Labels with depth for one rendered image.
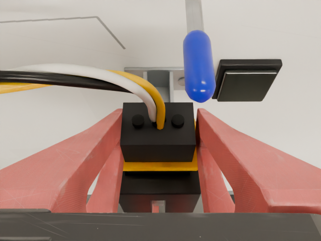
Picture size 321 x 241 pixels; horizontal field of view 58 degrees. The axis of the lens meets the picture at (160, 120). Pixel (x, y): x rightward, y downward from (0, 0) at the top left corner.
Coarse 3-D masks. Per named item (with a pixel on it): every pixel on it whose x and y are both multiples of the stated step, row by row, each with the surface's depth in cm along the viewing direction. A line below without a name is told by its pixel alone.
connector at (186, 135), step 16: (128, 112) 12; (144, 112) 12; (176, 112) 12; (192, 112) 12; (128, 128) 12; (144, 128) 12; (176, 128) 12; (192, 128) 12; (128, 144) 11; (144, 144) 11; (160, 144) 11; (176, 144) 11; (192, 144) 11; (128, 160) 13; (144, 160) 13; (160, 160) 13; (176, 160) 13; (192, 160) 13
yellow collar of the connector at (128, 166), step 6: (126, 162) 13; (132, 162) 13; (138, 162) 13; (144, 162) 13; (150, 162) 13; (156, 162) 13; (162, 162) 13; (168, 162) 13; (174, 162) 13; (180, 162) 13; (186, 162) 13; (192, 162) 13; (126, 168) 13; (132, 168) 13; (138, 168) 13; (144, 168) 13; (150, 168) 13; (156, 168) 13; (162, 168) 13; (168, 168) 13; (174, 168) 13; (180, 168) 13; (186, 168) 13; (192, 168) 13
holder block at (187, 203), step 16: (128, 176) 14; (144, 176) 14; (160, 176) 14; (176, 176) 14; (192, 176) 14; (128, 192) 14; (144, 192) 14; (160, 192) 14; (176, 192) 14; (192, 192) 14; (128, 208) 16; (144, 208) 16; (176, 208) 16; (192, 208) 16
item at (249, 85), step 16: (224, 64) 19; (240, 64) 19; (256, 64) 19; (272, 64) 19; (224, 80) 19; (240, 80) 19; (256, 80) 19; (272, 80) 19; (224, 96) 21; (240, 96) 21; (256, 96) 21
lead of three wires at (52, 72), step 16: (48, 64) 8; (64, 64) 8; (0, 80) 7; (16, 80) 7; (32, 80) 7; (48, 80) 8; (64, 80) 8; (80, 80) 8; (96, 80) 8; (112, 80) 8; (128, 80) 9; (144, 80) 9; (144, 96) 9; (160, 96) 10; (160, 112) 11; (160, 128) 12
